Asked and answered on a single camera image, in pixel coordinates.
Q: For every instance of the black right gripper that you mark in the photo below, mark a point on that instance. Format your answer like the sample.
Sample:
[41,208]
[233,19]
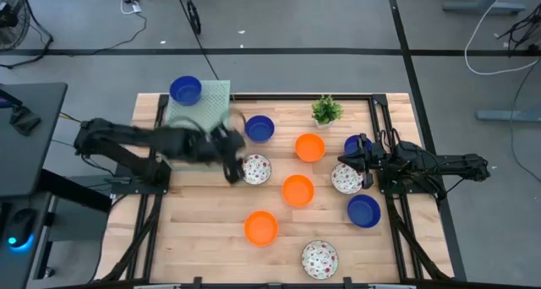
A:
[374,158]

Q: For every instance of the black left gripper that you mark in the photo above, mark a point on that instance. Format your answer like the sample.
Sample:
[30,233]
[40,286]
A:
[215,147]

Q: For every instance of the blue plastic mini bowl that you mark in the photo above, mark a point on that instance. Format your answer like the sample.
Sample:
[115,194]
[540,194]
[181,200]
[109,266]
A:
[363,211]
[186,92]
[351,145]
[259,129]

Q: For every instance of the floral print ceramic bowl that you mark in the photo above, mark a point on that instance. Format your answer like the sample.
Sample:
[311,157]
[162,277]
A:
[258,169]
[320,260]
[344,181]

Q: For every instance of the orange plastic mini bowl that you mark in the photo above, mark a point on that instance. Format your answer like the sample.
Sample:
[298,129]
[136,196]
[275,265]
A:
[298,191]
[260,229]
[309,148]

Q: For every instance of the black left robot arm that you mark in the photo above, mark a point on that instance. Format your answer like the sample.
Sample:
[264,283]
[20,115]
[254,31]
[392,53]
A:
[127,137]

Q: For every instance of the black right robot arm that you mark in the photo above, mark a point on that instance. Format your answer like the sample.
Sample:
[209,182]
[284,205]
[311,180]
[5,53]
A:
[444,162]

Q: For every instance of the pale green perforated rack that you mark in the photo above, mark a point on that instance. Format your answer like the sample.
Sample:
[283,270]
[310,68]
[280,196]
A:
[215,107]

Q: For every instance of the artificial plant in white pot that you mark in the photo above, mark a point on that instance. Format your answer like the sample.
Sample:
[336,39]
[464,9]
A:
[326,110]

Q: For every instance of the grey metal desk foot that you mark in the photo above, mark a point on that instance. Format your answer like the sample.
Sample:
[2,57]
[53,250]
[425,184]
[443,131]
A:
[484,7]
[507,115]

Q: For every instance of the white power strip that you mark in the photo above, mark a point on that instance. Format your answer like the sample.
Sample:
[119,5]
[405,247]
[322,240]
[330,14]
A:
[136,7]

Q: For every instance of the black desk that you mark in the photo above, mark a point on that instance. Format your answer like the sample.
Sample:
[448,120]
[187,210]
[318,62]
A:
[29,154]

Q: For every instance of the black device on desk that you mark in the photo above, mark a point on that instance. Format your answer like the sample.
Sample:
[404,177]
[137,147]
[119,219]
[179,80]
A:
[23,121]

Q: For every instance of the black mouse with blue light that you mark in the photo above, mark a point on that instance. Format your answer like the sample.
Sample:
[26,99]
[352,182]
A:
[19,225]

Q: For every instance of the dark grey low desk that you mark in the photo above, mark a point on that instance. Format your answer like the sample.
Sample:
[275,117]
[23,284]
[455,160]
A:
[25,263]

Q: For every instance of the black floor fan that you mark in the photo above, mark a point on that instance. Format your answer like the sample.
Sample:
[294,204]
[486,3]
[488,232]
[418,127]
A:
[10,23]

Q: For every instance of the black metal table frame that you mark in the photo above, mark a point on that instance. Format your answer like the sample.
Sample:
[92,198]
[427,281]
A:
[274,97]

